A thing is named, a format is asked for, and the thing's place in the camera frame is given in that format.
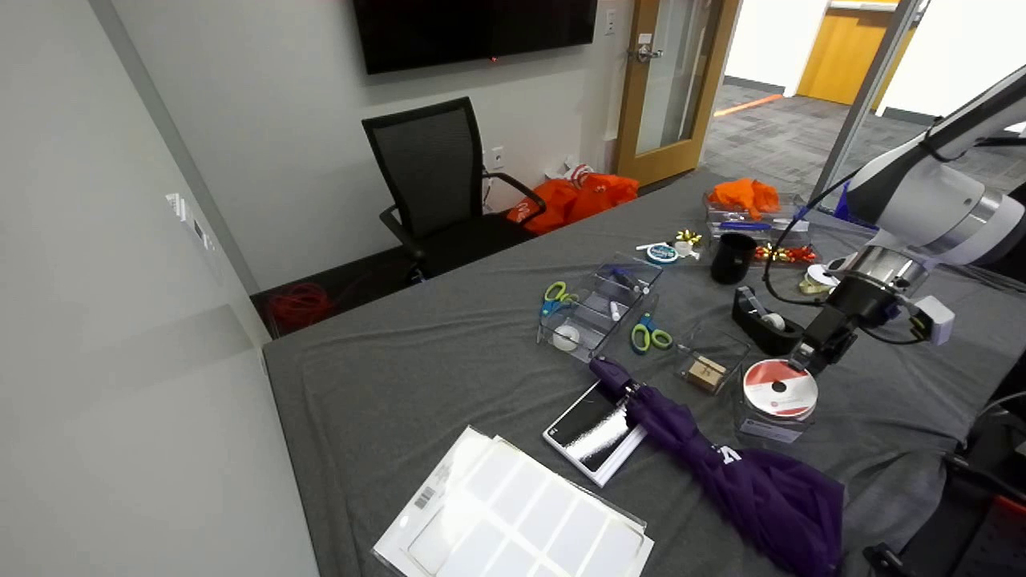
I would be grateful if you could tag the orange bag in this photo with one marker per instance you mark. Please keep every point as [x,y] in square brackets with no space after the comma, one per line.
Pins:
[579,197]

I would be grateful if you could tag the black mug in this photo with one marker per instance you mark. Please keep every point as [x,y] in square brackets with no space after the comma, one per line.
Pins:
[731,262]

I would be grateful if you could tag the blue bin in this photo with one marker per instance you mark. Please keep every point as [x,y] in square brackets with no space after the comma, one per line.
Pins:
[840,204]

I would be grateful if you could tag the black tape dispenser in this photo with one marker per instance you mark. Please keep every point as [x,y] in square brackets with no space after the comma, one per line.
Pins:
[763,321]

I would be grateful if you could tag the black wall television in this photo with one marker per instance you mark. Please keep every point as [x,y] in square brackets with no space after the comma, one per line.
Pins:
[468,28]

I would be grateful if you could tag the grey tablecloth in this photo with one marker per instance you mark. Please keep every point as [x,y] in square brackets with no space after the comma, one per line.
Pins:
[429,404]

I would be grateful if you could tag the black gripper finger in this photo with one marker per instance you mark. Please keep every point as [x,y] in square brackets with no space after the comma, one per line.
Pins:
[814,346]
[840,346]

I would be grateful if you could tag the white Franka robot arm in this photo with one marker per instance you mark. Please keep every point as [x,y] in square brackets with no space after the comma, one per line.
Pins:
[931,197]

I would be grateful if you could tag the orange tissue paper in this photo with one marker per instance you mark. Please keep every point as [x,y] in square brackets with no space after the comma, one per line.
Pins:
[744,197]

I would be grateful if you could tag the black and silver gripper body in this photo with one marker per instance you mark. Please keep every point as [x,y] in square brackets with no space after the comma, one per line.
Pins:
[867,289]

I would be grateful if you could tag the clear organizer tray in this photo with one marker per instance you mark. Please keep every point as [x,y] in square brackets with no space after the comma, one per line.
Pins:
[597,314]

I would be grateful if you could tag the red and white ribbon spool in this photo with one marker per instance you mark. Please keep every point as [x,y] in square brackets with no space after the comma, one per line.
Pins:
[781,387]

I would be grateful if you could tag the large clear plastic container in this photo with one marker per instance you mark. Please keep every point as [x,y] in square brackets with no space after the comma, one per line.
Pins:
[738,229]

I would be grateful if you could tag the black and white flat box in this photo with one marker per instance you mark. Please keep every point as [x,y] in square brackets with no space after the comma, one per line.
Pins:
[594,434]

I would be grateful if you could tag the black mesh office chair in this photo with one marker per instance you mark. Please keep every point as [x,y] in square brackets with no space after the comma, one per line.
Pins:
[429,170]

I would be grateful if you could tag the wooden door with glass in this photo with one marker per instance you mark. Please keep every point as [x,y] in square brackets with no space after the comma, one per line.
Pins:
[676,86]

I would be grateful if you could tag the gold gift bow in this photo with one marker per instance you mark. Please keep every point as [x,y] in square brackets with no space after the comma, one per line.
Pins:
[691,242]

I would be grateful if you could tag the white label sheets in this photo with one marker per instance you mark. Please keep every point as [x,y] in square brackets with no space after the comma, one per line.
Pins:
[514,525]

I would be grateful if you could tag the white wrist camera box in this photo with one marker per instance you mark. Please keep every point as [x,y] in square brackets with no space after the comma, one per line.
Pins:
[936,320]

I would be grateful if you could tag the white round tape roll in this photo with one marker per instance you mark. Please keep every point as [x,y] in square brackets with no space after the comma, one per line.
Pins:
[567,338]

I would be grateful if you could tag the small brown box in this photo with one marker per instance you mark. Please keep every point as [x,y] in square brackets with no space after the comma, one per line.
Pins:
[704,374]

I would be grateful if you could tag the small clear plastic container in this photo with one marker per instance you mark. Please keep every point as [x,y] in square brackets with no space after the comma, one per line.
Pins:
[770,431]

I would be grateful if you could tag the white wall thermostat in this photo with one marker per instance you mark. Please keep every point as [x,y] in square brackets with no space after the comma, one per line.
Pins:
[181,212]

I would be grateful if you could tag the green and blue scissors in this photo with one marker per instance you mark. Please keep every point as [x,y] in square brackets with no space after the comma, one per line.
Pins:
[557,295]

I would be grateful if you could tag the yellow wooden door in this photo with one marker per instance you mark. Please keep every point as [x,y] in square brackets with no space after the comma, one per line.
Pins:
[846,54]

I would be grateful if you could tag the purple folded umbrella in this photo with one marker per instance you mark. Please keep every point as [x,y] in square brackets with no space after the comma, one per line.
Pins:
[750,492]

